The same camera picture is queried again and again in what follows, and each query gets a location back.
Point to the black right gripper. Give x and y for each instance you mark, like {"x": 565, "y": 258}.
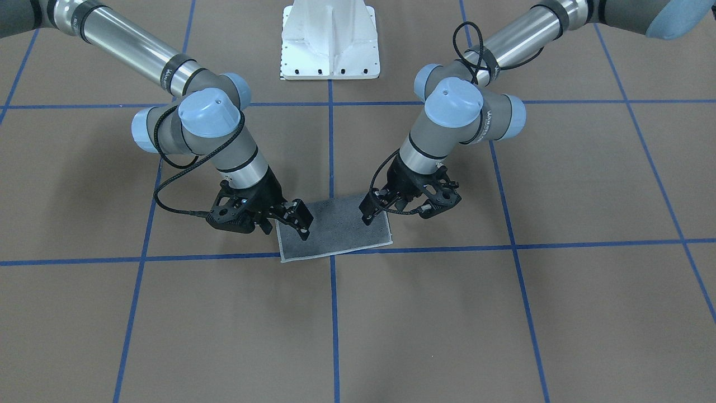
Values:
{"x": 270, "y": 193}

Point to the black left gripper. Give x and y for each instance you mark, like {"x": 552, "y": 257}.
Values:
{"x": 404, "y": 178}

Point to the pink and grey towel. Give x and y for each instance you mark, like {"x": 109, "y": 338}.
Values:
{"x": 337, "y": 228}

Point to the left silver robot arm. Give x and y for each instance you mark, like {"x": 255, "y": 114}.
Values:
{"x": 459, "y": 109}

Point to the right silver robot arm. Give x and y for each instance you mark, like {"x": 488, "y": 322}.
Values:
{"x": 204, "y": 123}

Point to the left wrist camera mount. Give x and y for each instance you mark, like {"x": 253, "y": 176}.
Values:
{"x": 441, "y": 193}

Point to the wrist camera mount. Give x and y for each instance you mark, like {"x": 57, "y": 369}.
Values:
{"x": 229, "y": 212}
{"x": 441, "y": 193}

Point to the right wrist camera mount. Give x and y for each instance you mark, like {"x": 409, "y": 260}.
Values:
{"x": 229, "y": 212}

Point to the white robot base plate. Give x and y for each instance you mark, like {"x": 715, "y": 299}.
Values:
{"x": 329, "y": 40}

